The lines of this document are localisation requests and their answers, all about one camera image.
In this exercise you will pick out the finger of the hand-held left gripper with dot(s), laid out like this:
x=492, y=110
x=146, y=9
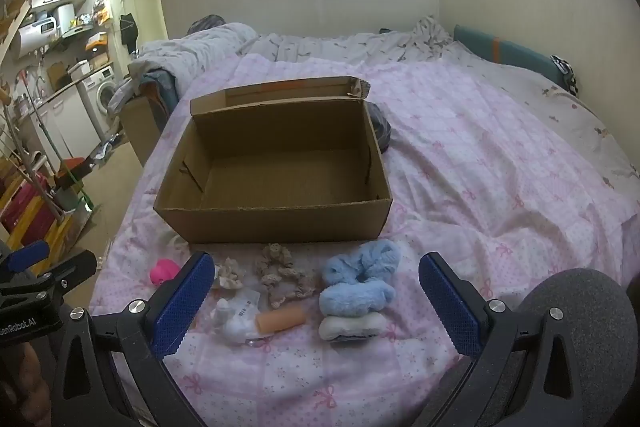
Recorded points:
x=25, y=254
x=70, y=268

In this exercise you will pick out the person's left forearm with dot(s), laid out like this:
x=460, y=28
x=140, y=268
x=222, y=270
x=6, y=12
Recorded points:
x=22, y=382

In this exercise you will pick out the dark cloth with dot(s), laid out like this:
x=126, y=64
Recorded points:
x=206, y=23

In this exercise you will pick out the blue fluffy scrunchie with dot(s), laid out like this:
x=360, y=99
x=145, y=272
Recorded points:
x=355, y=296
x=372, y=257

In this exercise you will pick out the black and white cloth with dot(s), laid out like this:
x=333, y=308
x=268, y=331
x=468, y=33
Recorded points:
x=565, y=69

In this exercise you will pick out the grey striped cloth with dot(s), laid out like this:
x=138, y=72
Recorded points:
x=380, y=127

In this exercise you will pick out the white base cabinet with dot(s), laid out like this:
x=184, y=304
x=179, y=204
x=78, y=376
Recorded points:
x=62, y=122

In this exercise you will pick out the brown cardboard box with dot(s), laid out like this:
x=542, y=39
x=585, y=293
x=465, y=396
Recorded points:
x=280, y=167

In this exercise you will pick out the white washing machine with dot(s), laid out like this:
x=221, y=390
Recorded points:
x=102, y=91

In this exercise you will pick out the white fluffy cloth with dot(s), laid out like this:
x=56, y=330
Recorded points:
x=350, y=326

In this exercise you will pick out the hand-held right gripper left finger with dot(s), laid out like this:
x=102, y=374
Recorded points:
x=179, y=304

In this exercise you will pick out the peach foam cylinder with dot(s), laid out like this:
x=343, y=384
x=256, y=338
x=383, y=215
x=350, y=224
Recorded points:
x=280, y=321

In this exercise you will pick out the pink suitcase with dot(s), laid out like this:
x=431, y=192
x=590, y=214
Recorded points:
x=25, y=202

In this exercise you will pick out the white patterned quilt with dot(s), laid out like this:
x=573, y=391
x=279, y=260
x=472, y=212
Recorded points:
x=380, y=43

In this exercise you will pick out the teal headboard cushion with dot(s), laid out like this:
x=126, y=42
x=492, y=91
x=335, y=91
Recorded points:
x=505, y=51

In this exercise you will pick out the grey duvet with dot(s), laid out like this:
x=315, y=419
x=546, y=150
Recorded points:
x=200, y=52

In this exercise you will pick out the cream scrunchie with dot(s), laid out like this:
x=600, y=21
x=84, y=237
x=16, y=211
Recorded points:
x=229, y=276

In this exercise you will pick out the plain cardboard carton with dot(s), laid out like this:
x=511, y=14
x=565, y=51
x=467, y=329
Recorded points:
x=137, y=127

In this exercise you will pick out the beige knitted scrunchie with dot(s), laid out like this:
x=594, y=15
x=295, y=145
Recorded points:
x=280, y=277

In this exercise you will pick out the white water heater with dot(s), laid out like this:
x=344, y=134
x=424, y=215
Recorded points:
x=22, y=43

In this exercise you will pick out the pink rubber duck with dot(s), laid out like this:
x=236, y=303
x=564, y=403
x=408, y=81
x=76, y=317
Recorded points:
x=164, y=271

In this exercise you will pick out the white cotton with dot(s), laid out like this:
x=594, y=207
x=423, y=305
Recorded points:
x=235, y=324

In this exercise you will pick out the black hanging garment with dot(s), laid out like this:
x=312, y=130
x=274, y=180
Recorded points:
x=128, y=29

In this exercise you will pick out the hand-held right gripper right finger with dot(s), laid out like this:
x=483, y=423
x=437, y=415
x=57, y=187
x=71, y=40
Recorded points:
x=452, y=307

